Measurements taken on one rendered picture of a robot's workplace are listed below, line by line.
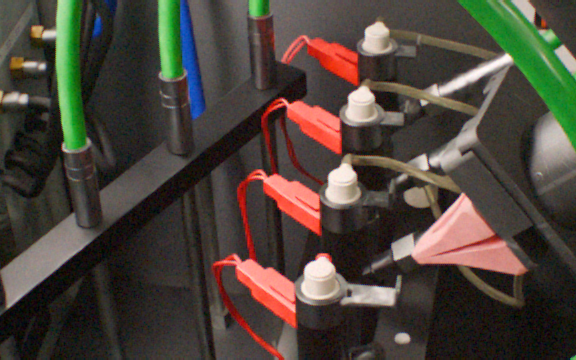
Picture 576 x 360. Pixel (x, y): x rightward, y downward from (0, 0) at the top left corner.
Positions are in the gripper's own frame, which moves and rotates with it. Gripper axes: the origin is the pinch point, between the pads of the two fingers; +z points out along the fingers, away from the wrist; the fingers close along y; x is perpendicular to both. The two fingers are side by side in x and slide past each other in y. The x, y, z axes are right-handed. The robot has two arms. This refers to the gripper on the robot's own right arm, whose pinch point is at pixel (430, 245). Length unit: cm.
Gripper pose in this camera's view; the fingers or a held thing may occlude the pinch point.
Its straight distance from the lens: 66.1
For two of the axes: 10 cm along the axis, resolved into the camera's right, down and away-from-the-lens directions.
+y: -6.7, -7.2, -1.9
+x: -4.2, 5.7, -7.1
